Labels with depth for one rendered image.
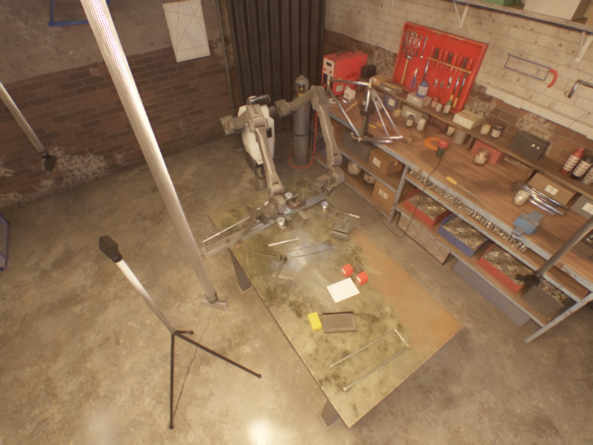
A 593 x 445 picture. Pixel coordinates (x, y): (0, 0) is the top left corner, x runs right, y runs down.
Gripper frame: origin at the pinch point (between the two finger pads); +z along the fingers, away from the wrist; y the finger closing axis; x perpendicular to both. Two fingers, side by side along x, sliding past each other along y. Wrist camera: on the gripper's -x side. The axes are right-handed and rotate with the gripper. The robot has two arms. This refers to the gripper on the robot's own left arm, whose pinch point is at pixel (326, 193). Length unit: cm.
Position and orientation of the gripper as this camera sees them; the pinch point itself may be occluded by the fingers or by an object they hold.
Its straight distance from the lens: 193.9
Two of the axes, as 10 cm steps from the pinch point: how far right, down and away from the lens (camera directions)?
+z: -1.3, 7.6, 6.4
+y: 6.3, 5.6, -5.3
